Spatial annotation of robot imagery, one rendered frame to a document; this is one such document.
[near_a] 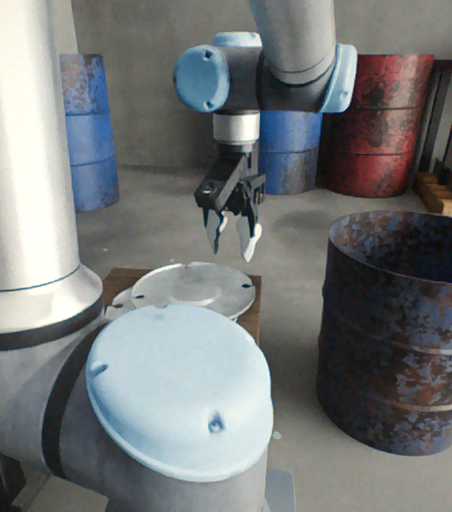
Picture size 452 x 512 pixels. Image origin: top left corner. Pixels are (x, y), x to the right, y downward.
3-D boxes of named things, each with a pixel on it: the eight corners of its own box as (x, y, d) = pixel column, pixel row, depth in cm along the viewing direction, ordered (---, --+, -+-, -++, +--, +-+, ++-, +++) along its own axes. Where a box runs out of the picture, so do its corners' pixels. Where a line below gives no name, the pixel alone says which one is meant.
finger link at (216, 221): (228, 245, 81) (239, 205, 76) (212, 256, 77) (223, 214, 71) (215, 239, 82) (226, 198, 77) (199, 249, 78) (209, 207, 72)
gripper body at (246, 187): (266, 205, 75) (269, 138, 69) (244, 219, 68) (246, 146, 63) (230, 199, 78) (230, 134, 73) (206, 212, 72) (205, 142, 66)
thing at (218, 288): (238, 260, 111) (238, 257, 110) (271, 318, 85) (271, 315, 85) (131, 270, 105) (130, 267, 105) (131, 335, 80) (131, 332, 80)
